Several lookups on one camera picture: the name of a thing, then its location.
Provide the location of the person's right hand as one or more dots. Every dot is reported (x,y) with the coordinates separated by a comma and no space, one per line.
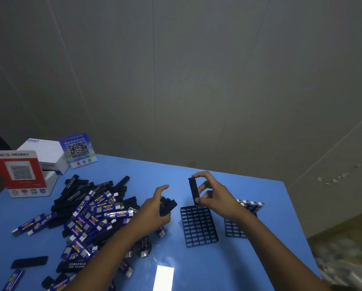
(223,203)

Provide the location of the person's left hand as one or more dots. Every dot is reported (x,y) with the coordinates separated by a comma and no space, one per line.
(146,219)

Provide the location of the black slim lighter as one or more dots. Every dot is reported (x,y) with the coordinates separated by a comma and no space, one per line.
(170,205)
(163,207)
(194,190)

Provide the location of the row of blue lighters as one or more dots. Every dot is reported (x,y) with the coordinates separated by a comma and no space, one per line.
(250,204)

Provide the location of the black grid tray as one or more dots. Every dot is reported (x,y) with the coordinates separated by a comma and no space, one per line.
(234,228)
(199,227)

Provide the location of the pile of mixed lighters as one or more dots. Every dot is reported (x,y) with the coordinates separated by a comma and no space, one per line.
(87,215)

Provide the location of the person's right forearm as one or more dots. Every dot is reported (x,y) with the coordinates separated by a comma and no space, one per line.
(274,257)

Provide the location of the person's left forearm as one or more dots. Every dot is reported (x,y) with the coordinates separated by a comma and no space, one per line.
(108,263)

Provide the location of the blue code sign stand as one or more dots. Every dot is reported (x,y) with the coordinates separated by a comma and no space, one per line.
(78,149)

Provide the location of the white cardboard box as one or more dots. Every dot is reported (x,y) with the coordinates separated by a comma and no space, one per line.
(44,151)

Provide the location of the red code sign stand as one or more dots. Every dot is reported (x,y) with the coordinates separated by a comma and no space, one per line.
(20,172)

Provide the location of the crumpled clear plastic bags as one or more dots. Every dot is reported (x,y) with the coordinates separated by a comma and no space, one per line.
(344,263)

